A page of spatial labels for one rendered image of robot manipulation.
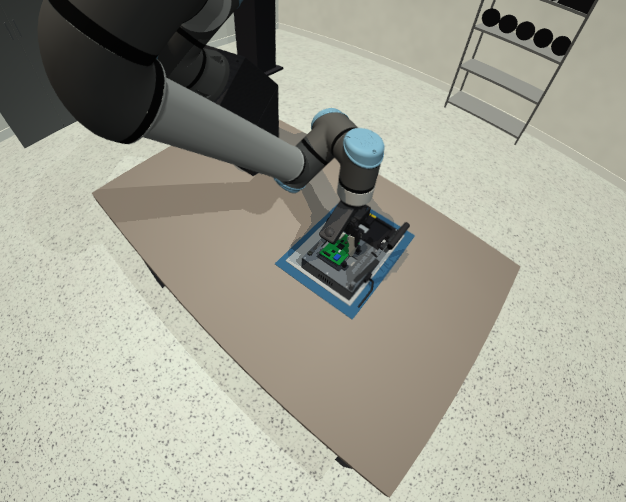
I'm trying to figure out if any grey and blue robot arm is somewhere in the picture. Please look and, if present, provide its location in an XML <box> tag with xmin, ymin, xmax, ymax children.
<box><xmin>37</xmin><ymin>0</ymin><xmax>384</xmax><ymax>206</ymax></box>

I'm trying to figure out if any green circuit board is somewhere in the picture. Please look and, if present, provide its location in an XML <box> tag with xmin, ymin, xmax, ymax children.
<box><xmin>319</xmin><ymin>233</ymin><xmax>349</xmax><ymax>265</ymax></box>

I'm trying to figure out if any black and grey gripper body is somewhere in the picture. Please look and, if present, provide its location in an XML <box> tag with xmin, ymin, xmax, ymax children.
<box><xmin>340</xmin><ymin>200</ymin><xmax>371</xmax><ymax>234</ymax></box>

